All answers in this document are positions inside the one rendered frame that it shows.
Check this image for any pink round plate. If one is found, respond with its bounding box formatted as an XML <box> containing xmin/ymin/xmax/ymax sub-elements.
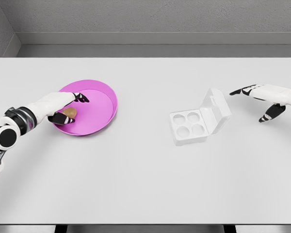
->
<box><xmin>51</xmin><ymin>79</ymin><xmax>118</xmax><ymax>137</ymax></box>

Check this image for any brown egg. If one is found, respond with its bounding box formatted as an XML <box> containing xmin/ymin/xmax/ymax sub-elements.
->
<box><xmin>62</xmin><ymin>107</ymin><xmax>78</xmax><ymax>117</ymax></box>

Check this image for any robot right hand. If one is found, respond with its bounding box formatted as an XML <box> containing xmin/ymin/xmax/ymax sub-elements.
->
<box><xmin>229</xmin><ymin>83</ymin><xmax>291</xmax><ymax>123</ymax></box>

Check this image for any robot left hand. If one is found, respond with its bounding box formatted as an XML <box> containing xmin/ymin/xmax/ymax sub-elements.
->
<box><xmin>39</xmin><ymin>91</ymin><xmax>90</xmax><ymax>126</ymax></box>

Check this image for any white egg box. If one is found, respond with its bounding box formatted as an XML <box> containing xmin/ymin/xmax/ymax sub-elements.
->
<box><xmin>169</xmin><ymin>88</ymin><xmax>232</xmax><ymax>147</ymax></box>

